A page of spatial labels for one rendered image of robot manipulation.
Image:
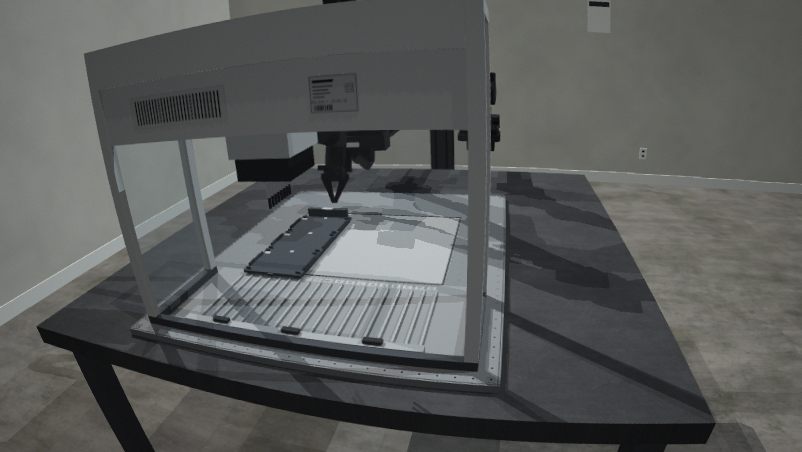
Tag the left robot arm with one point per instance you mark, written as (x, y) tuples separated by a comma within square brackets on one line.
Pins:
[(494, 129)]

